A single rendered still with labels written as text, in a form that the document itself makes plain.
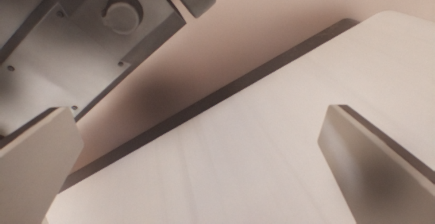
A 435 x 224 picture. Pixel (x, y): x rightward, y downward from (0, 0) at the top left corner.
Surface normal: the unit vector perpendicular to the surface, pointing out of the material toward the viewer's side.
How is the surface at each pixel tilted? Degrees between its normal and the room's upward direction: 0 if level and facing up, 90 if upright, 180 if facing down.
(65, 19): 0
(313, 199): 90
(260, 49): 0
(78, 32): 0
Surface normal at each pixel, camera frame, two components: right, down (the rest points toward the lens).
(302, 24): 0.28, 0.55
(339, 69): -0.41, -0.67
